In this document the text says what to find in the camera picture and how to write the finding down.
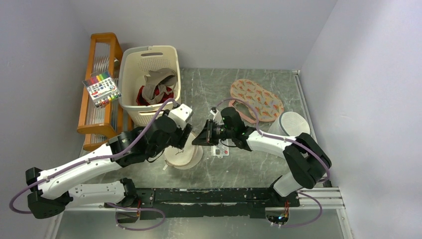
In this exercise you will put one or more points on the taupe bra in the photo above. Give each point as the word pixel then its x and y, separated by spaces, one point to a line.
pixel 163 76

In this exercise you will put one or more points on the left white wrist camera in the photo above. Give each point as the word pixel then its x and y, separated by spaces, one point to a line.
pixel 181 115

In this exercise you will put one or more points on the colour marker pack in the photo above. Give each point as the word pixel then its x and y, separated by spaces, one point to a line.
pixel 102 89

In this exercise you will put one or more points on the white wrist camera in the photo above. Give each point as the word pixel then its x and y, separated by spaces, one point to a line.
pixel 181 115
pixel 217 118

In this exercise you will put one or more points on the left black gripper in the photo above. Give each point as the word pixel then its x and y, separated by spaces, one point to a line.
pixel 181 140

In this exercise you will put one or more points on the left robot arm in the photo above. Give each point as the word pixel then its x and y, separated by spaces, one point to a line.
pixel 51 191

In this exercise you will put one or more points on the cream plastic laundry basket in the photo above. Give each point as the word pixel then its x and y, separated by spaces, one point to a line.
pixel 136 63

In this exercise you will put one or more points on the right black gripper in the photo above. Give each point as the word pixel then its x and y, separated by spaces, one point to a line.
pixel 206 136

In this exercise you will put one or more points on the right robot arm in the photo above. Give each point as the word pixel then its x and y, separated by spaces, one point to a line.
pixel 307 162

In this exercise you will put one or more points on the orange wooden rack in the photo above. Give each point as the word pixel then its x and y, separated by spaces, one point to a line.
pixel 101 116

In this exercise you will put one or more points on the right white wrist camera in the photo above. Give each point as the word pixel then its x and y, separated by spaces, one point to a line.
pixel 217 118

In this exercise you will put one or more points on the packaged ruler set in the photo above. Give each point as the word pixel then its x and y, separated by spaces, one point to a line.
pixel 221 150

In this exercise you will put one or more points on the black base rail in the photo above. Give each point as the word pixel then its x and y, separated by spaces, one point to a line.
pixel 209 202

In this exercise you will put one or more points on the red bra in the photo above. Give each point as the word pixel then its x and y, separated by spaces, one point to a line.
pixel 148 96

